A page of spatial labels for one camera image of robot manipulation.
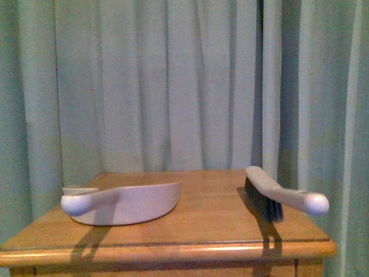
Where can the beige hand brush black bristles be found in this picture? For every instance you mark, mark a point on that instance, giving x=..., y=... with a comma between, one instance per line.
x=268, y=197

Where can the light green curtain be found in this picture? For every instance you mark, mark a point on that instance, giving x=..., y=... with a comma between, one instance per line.
x=123, y=86

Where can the beige plastic dustpan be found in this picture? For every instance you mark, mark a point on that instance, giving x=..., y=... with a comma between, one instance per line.
x=121, y=205

